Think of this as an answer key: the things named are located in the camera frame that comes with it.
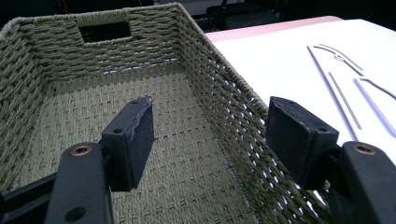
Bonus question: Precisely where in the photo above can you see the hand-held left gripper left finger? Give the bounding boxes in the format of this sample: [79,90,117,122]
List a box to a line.
[44,95,156,224]

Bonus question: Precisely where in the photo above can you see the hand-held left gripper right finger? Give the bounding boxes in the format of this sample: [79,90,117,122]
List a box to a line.
[265,95,396,224]

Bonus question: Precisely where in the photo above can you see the green woven rope basket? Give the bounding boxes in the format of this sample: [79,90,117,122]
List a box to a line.
[0,2,334,224]

